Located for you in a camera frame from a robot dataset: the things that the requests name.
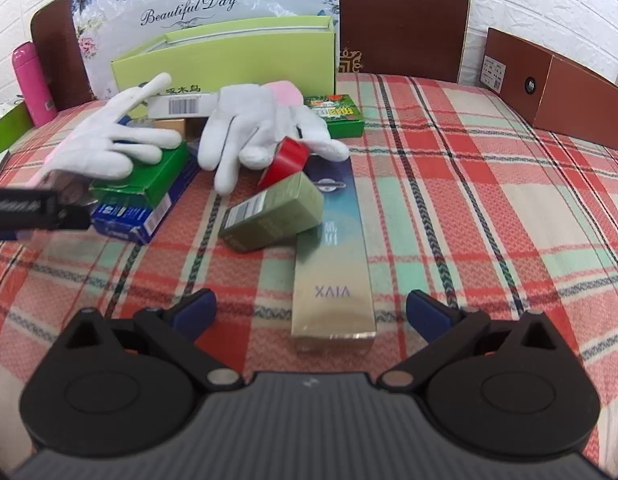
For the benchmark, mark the white cotton glove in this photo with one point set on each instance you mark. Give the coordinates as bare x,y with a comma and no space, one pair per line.
244,125
99,135

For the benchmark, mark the olive green box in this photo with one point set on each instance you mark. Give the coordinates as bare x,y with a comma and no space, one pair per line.
274,215

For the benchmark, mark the brown cardboard box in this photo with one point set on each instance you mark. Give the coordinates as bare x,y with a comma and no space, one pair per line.
579,95

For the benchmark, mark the red plaid blanket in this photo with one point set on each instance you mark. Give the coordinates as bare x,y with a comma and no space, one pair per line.
464,185

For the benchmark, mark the red tape roll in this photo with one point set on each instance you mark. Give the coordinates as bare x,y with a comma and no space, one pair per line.
289,157

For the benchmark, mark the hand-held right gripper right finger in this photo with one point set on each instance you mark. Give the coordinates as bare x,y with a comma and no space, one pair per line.
428,310

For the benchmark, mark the brown wooden headboard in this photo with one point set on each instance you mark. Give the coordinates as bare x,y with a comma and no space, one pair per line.
404,10

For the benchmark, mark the long white box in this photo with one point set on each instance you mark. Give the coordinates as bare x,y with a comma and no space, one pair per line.
181,106

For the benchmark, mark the long gold teal box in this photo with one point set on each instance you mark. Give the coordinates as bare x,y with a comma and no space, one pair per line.
334,270

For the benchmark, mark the small gold box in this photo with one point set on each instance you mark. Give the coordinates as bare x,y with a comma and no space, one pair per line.
171,127

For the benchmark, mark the pink thermos bottle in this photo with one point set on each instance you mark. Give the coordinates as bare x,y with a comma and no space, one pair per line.
31,85

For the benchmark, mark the light green storage box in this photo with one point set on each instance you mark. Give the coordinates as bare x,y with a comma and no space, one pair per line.
249,65

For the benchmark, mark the open green carton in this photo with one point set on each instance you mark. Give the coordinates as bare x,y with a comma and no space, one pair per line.
9,130

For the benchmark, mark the blue printed carton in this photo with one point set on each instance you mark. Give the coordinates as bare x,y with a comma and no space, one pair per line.
134,225

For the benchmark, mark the green printed box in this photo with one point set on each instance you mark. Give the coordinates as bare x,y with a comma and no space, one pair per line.
339,120

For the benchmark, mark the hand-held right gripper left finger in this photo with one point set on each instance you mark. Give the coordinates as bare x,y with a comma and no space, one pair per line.
199,306

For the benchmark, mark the plain green carton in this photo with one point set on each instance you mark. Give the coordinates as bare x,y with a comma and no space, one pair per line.
149,180

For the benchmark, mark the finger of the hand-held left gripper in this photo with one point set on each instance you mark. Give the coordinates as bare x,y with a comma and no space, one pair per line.
71,216

